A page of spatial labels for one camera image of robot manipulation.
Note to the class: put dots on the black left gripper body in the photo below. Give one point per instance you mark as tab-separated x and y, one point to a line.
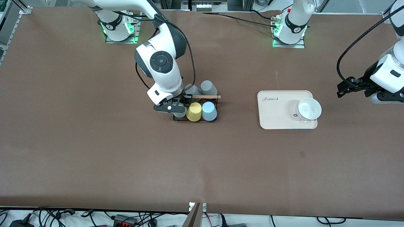
366	78

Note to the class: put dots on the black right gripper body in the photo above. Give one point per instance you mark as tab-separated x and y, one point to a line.
184	101

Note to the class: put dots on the mint green cup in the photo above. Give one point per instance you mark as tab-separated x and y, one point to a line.
180	115

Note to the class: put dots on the light blue cup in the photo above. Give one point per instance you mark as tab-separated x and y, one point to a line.
209	113

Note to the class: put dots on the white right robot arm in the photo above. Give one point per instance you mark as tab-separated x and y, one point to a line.
164	78

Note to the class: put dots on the yellow cup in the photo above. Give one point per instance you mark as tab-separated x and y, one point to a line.
193	113

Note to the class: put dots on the grey cup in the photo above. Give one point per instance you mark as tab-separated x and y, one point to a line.
193	89
207	86

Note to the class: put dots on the white bowl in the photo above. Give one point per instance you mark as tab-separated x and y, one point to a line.
309	108

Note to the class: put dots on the beige rabbit tray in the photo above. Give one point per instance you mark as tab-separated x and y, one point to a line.
277	116

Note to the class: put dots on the white power strip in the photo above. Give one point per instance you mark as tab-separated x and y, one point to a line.
203	7

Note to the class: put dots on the grey connector block orange levers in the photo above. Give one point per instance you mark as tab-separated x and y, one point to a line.
124	219

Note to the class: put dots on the grey box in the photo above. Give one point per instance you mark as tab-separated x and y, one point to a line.
236	225

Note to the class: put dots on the black power adapter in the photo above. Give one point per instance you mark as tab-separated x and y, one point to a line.
20	224

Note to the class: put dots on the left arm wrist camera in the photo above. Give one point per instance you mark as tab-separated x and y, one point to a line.
386	98

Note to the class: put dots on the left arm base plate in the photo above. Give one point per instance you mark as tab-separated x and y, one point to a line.
300	46

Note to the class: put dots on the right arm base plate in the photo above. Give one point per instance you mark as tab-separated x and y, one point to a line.
121	42

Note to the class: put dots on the white mount bracket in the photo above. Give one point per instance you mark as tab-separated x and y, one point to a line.
204	207

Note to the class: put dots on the grey camera mount wedge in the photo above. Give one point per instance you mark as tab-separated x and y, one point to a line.
193	219

